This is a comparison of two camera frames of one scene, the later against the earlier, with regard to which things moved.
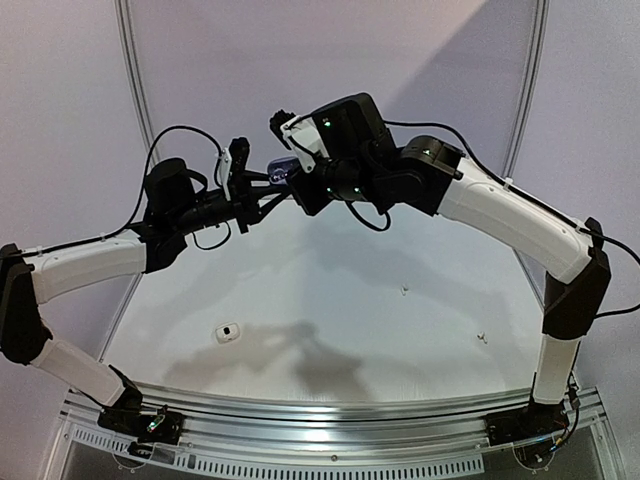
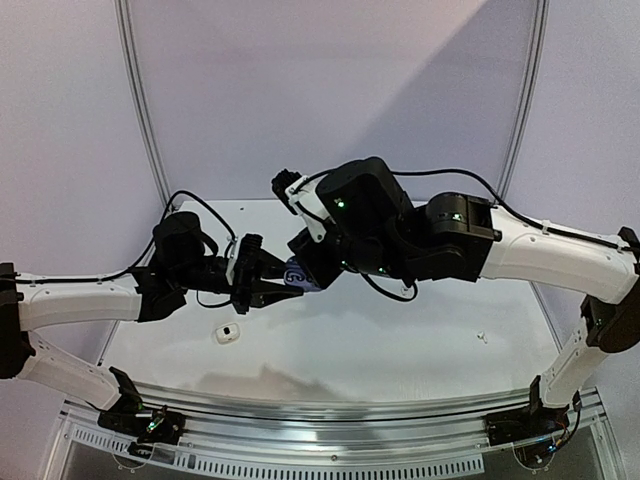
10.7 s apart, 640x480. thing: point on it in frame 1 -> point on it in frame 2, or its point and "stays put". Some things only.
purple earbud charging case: [280, 170] -> [295, 276]
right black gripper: [304, 189] -> [310, 255]
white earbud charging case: [227, 333] stays put
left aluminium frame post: [133, 74] stays put
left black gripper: [244, 198] -> [256, 292]
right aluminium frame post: [531, 88] stays put
